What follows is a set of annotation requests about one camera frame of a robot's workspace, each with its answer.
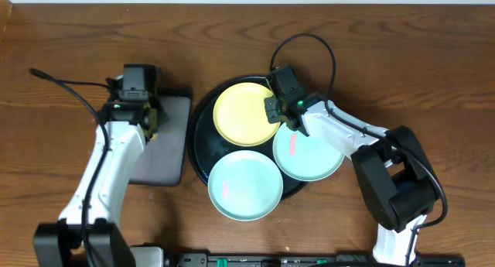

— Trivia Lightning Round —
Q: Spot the yellow plate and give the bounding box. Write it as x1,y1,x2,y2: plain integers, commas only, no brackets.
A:
213,82,280,147

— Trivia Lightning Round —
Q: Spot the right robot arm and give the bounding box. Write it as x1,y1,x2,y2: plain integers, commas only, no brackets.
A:
265,66,448,266

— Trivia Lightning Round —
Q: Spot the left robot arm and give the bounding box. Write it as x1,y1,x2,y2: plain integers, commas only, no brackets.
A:
30,63,166,266

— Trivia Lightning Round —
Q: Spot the black rectangular sponge tray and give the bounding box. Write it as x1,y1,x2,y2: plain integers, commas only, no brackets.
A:
130,87,193,187

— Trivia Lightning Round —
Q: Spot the round black serving tray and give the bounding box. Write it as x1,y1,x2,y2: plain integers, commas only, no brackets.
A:
186,75,308,200

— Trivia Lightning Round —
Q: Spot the light blue plate right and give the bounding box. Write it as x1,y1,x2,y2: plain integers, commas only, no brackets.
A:
272,123,344,182

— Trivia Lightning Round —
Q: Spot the light blue plate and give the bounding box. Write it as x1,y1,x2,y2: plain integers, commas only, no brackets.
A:
272,123,344,182
207,150,283,221

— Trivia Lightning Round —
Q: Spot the light blue plate front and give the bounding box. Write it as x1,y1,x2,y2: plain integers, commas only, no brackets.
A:
207,150,283,221

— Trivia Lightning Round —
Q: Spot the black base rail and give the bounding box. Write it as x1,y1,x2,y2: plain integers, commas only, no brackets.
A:
131,243,467,267

